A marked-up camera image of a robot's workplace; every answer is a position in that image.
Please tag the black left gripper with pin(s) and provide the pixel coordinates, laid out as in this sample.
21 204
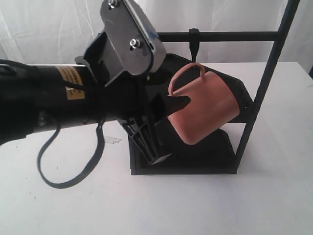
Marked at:
126 99

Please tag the terracotta pink mug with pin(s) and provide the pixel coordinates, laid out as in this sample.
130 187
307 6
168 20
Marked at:
212 104

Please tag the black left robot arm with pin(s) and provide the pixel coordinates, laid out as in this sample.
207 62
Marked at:
40 98

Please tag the clear tape piece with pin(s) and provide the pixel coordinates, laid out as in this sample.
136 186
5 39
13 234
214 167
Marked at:
111 140

